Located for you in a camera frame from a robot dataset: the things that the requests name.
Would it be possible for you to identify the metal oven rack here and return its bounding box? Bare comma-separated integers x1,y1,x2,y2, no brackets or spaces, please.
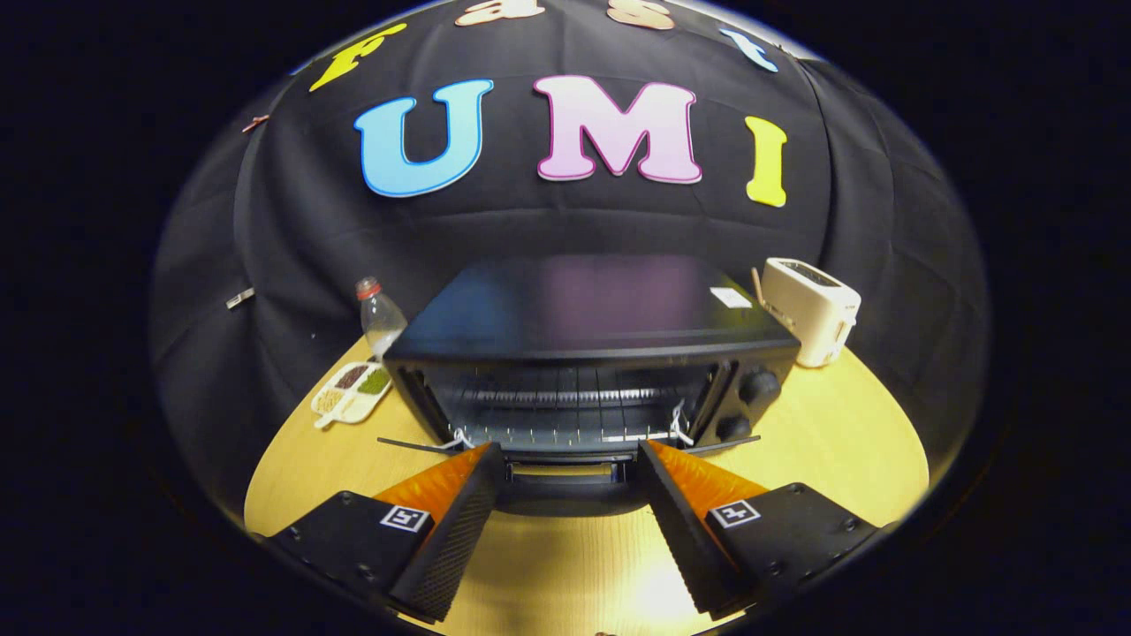
439,364,712,444

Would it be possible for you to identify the clear plastic bottle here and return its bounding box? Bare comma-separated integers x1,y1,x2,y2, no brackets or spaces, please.
355,276,409,361

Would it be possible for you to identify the black toaster oven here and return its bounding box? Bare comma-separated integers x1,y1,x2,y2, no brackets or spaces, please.
377,254,801,519

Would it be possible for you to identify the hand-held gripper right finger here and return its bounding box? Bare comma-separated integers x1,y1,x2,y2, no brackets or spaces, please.
638,439,884,619

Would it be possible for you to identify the white divided snack tray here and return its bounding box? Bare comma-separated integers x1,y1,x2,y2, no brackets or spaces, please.
311,360,393,430

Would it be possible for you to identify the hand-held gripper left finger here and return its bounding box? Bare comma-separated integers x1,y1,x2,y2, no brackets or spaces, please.
265,442,506,625

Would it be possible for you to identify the white toaster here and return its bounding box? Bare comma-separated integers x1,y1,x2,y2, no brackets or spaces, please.
760,257,862,368

